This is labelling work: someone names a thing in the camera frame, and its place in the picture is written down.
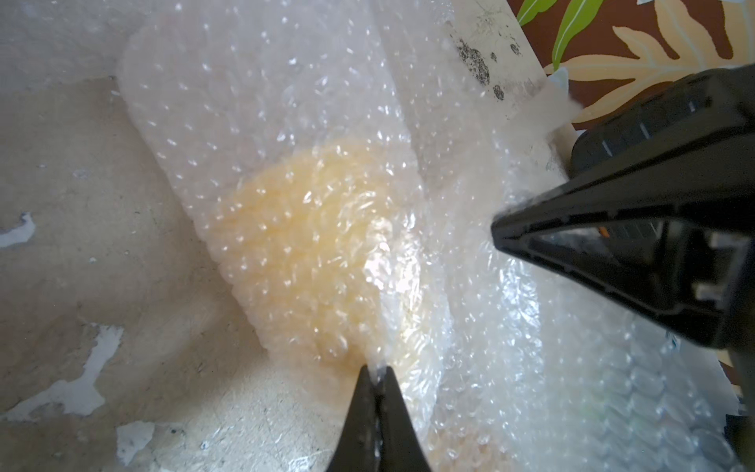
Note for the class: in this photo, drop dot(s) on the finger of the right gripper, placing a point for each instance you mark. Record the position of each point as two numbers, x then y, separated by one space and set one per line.
672 240

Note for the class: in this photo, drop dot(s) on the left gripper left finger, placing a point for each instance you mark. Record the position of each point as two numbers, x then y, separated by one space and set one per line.
358 443

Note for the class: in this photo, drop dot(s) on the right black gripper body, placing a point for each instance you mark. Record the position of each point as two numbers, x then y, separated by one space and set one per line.
693 110

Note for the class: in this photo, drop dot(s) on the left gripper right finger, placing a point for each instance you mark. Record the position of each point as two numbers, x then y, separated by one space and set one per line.
399 448

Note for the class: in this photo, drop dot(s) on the bubble yellow glass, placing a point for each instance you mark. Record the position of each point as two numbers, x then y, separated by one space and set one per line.
343 166

